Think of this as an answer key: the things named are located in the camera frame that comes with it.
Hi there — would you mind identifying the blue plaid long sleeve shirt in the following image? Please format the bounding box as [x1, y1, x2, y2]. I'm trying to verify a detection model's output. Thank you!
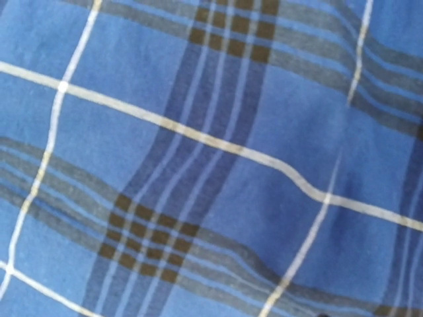
[1, 1, 422, 316]

